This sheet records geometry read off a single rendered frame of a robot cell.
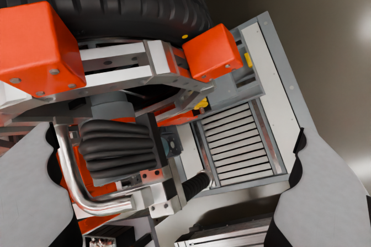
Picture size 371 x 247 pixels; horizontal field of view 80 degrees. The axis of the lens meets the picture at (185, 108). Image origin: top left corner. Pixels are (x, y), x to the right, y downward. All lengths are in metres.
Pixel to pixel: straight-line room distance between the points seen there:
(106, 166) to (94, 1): 0.23
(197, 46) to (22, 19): 0.27
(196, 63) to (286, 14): 0.99
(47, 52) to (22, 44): 0.03
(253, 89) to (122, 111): 0.75
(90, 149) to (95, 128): 0.03
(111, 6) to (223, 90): 0.83
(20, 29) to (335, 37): 1.24
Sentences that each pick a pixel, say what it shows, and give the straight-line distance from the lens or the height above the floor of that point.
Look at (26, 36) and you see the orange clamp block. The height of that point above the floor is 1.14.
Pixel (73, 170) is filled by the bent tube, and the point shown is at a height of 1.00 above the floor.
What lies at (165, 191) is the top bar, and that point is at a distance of 0.36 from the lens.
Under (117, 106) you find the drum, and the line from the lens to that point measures 0.55.
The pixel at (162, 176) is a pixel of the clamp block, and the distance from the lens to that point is 0.39.
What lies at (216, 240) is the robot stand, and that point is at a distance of 1.28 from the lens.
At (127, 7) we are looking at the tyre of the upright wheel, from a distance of 0.36.
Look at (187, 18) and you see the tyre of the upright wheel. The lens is 0.42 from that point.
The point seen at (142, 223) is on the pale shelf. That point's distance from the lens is 1.15.
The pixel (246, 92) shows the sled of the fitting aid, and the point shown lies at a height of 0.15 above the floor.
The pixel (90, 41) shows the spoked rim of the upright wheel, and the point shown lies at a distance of 0.41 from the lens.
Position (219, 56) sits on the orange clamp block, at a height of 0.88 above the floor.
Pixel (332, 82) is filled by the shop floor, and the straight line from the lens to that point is 1.28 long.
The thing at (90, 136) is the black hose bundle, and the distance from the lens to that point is 0.36.
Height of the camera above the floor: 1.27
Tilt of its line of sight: 62 degrees down
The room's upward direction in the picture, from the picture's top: 87 degrees counter-clockwise
